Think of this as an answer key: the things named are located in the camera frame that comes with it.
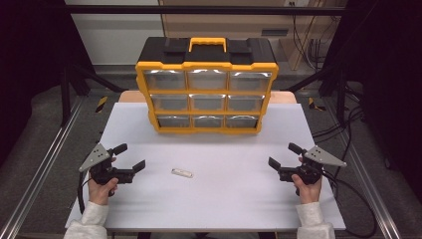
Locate aluminium floor rail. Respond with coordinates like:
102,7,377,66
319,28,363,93
322,99,402,239
0,96,84,239

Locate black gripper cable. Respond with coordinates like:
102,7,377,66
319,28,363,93
319,170,378,239
77,170,93,215

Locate bundle of black wall cables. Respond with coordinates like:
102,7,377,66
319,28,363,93
292,14,339,71

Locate white nail clipper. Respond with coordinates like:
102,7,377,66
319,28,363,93
170,167,194,179

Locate clear plastic drawer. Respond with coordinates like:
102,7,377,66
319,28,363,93
229,71,273,93

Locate black floor cables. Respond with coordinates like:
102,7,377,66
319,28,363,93
312,83,366,187

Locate black yellow hazard tape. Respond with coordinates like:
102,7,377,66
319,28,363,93
95,96,108,114
308,97,326,113

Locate yellow black organizer cabinet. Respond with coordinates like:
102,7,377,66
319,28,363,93
134,36,280,135

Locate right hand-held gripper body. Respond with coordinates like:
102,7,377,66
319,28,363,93
278,144,348,186

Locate tan wooden board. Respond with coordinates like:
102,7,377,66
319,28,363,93
118,90,298,105

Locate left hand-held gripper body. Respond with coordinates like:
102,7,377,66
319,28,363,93
78,142,137,186

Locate person's right hand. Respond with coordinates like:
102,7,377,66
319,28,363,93
292,173,322,205

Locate person's left hand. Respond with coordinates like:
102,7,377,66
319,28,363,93
87,177,119,206

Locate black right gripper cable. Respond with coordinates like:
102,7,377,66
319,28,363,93
319,170,378,239

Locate grid of clear drawers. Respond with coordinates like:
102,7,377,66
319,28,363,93
142,69,273,128

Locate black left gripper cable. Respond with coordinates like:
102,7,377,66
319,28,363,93
77,170,93,215

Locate black overhead bar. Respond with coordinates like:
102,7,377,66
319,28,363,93
64,4,347,16

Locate black metal stand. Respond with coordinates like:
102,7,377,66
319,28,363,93
60,64,128,127
285,64,347,125

